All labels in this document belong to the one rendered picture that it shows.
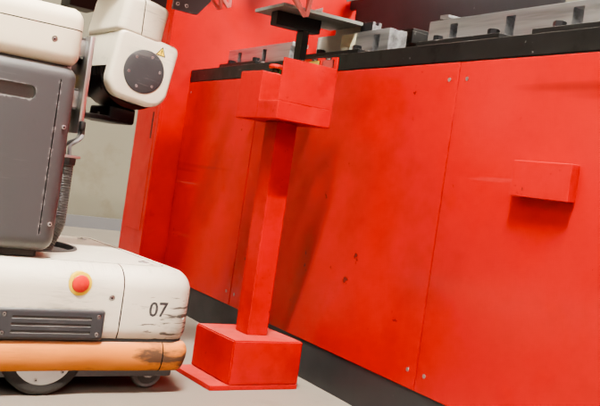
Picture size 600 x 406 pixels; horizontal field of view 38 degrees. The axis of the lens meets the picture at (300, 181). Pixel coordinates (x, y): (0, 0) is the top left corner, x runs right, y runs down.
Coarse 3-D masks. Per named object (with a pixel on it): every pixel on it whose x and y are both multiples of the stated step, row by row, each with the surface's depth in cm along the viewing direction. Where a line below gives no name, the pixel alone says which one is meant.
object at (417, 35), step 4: (412, 28) 268; (408, 32) 267; (412, 32) 266; (416, 32) 266; (420, 32) 268; (424, 32) 269; (428, 32) 270; (408, 36) 267; (412, 36) 266; (416, 36) 266; (420, 36) 267; (424, 36) 268; (428, 36) 268; (408, 40) 267; (412, 40) 266; (416, 40) 266; (420, 40) 267; (424, 40) 268; (408, 44) 268; (412, 44) 267
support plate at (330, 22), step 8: (264, 8) 250; (272, 8) 246; (280, 8) 244; (288, 8) 242; (296, 8) 241; (304, 8) 243; (312, 16) 249; (320, 16) 247; (328, 16) 246; (336, 16) 248; (328, 24) 258; (336, 24) 256; (344, 24) 254; (352, 24) 252; (360, 24) 252
